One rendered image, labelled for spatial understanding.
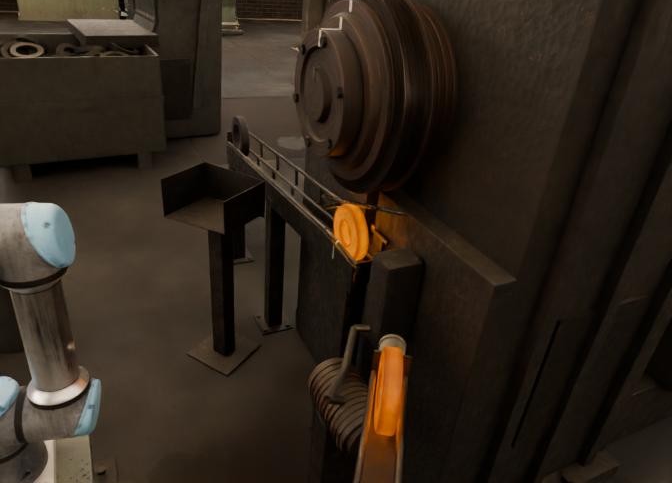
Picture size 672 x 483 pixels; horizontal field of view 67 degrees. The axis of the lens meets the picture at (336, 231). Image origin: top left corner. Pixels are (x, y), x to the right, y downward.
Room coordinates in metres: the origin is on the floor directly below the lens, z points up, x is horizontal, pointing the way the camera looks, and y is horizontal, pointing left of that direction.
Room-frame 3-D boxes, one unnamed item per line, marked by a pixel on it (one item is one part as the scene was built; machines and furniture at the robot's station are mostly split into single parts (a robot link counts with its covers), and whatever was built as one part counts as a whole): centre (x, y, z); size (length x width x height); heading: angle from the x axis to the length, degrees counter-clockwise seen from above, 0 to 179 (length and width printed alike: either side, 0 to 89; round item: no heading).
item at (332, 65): (1.16, 0.06, 1.11); 0.28 x 0.06 x 0.28; 28
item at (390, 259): (1.00, -0.15, 0.68); 0.11 x 0.08 x 0.24; 118
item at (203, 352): (1.50, 0.41, 0.36); 0.26 x 0.20 x 0.72; 63
